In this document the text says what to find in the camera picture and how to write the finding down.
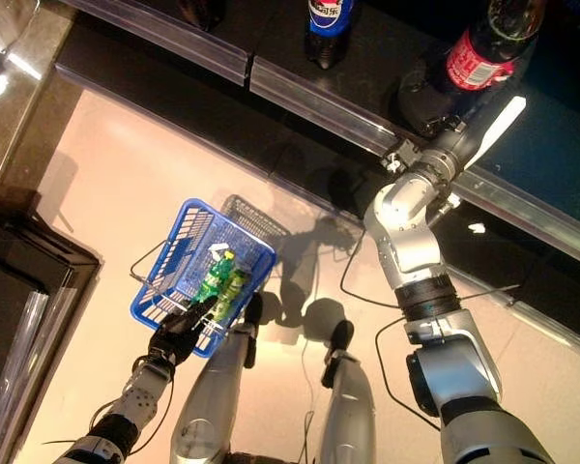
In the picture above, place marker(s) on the Coca-Cola bottle red cap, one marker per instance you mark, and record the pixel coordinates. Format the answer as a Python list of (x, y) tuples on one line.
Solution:
[(478, 63)]

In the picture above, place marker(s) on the small white paper scrap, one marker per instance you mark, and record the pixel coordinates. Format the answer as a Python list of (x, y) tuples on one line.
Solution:
[(476, 227)]

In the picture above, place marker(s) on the blue plastic shopping basket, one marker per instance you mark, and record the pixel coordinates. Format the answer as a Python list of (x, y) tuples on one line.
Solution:
[(171, 251)]

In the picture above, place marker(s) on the black zip tie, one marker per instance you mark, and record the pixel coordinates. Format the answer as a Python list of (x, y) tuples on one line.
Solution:
[(488, 291), (63, 442)]

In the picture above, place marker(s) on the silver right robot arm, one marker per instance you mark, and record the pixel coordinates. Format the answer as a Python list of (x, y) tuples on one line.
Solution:
[(406, 232)]

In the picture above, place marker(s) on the brown stone countertop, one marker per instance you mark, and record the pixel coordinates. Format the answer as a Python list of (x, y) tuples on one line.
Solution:
[(14, 96)]

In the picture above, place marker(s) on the black left robot foot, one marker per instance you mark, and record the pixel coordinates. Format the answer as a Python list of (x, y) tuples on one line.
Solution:
[(253, 314)]

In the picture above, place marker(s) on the dark brown counter panel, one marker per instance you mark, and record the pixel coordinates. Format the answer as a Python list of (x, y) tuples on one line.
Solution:
[(5, 200)]

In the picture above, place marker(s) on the black right robot foot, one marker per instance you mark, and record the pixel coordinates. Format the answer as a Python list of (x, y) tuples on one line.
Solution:
[(340, 338)]

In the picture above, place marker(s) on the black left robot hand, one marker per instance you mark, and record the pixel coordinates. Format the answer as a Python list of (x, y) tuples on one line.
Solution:
[(176, 338)]

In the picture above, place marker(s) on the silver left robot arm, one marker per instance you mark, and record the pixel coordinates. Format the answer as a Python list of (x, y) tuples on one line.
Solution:
[(135, 401)]

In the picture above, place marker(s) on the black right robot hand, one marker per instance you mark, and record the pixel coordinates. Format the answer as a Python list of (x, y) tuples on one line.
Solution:
[(459, 130)]

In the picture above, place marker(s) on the black glass display cabinet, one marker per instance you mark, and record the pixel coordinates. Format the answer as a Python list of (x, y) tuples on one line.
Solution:
[(19, 314)]

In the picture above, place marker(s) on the green Sprite bottle yellow cap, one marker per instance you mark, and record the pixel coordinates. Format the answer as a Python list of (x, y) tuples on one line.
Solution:
[(215, 280)]

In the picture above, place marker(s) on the long black drinks shelf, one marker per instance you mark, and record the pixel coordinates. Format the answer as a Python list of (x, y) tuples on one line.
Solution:
[(377, 48)]

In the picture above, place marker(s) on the silver left robot leg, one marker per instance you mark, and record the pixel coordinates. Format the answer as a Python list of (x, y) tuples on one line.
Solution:
[(208, 411)]

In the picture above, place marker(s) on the glossy black plinth board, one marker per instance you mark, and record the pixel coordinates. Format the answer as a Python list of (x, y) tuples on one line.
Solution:
[(198, 101)]

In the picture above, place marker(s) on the black robot foot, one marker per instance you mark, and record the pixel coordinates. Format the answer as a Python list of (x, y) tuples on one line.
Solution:
[(340, 338), (253, 314)]

